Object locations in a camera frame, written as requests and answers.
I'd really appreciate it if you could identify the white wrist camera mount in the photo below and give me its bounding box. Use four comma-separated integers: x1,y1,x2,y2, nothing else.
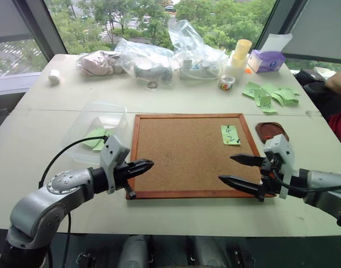
263,133,296,200
99,135,131,195

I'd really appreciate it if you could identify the pile of green paper notes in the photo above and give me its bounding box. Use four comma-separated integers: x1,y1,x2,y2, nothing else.
241,81,301,108

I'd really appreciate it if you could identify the grey rounded shape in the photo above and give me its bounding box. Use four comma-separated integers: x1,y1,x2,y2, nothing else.
119,234,149,268

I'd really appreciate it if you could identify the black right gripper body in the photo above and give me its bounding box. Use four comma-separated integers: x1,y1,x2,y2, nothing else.
257,156,283,203

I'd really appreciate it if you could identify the bystander red garment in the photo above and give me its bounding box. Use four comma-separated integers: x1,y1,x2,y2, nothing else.
328,108,341,138

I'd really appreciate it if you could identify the stack of yellow white cups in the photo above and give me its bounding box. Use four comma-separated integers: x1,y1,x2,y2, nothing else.
225,39,253,82

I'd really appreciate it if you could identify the plastic bag with pink items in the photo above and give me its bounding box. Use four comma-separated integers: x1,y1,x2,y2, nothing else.
75,50,127,77

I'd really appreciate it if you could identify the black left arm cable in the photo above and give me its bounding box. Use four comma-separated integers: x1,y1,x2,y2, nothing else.
37,135,110,268

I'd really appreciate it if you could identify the green paper note with writing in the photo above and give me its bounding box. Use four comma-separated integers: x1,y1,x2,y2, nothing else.
220,124,242,146

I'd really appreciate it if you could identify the brown wooden dish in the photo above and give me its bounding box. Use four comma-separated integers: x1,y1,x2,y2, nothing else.
254,121,291,145

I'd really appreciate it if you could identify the clear plastic container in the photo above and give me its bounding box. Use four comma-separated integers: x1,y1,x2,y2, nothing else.
60,100,128,166

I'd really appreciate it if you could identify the plastic bag with grey items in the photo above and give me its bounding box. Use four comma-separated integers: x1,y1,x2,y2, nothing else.
113,38,176,86

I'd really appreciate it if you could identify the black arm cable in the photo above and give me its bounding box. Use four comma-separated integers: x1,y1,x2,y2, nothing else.
271,168,327,194
37,135,110,268

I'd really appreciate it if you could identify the white tape roll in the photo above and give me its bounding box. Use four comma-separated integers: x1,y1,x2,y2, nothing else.
48,69,61,85

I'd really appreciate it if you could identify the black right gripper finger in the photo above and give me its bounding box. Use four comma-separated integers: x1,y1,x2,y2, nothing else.
229,154,265,168
218,174,263,197

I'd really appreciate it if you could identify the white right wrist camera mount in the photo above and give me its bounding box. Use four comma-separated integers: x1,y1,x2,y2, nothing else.
263,133,296,200

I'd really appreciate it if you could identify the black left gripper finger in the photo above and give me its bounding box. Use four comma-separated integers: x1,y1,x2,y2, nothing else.
131,165,155,179
129,159,155,170

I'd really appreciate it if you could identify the small jar of coloured pins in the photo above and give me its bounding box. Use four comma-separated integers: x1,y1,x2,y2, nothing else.
218,75,236,92

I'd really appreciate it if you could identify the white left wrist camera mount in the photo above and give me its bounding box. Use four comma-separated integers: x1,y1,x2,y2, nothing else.
99,135,131,195

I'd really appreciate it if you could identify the wood framed cork board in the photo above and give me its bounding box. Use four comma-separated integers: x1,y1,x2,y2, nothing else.
126,113,275,200

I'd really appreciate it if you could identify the dark window frame post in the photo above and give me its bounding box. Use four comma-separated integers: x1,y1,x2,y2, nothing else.
254,0,300,51
12,0,69,65

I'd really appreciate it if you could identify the purple tissue box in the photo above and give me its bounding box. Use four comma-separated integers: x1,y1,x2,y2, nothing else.
246,33,294,74

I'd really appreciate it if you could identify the grey roller blind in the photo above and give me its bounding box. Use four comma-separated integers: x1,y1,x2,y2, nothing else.
0,0,32,43
281,0,341,60

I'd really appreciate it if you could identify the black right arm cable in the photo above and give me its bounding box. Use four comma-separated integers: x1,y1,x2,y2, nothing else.
271,168,327,194

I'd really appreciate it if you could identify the plastic bag with power strip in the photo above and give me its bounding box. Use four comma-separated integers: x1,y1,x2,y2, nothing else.
167,19,230,81

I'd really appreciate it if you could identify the black bag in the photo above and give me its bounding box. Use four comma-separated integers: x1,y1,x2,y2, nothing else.
294,69,339,118

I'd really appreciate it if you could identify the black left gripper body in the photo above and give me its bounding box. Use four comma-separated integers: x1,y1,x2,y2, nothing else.
113,161,137,200

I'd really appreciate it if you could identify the green paper notes heap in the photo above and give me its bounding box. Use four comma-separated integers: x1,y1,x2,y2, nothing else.
83,127,110,152

